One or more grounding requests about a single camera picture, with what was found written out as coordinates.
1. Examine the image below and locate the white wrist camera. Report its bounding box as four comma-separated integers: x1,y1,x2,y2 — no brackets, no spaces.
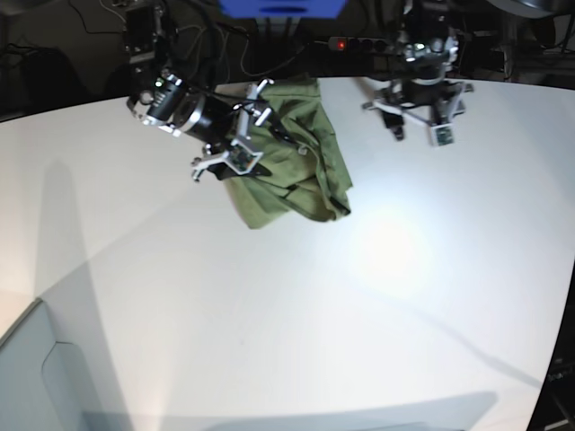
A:
362,79,474,147
186,78,274,182

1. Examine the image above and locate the yellow-green cable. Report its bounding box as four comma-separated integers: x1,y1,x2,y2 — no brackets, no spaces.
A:
170,24,306,82

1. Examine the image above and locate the grey plastic bin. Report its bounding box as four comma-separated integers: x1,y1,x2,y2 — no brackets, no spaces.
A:
0,299,131,431

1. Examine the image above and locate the green T-shirt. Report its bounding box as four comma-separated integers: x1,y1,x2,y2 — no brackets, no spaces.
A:
224,76,352,229

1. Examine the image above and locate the blue box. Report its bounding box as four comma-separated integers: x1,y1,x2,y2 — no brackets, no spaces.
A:
218,0,347,19

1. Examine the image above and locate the black power strip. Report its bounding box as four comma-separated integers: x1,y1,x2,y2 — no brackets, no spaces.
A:
327,36,394,55

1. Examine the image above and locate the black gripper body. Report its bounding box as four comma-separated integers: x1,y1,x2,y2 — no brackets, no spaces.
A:
190,96,236,145
402,80,449,109

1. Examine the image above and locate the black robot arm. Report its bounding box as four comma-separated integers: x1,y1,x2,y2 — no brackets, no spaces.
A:
124,1,462,180
190,1,467,152

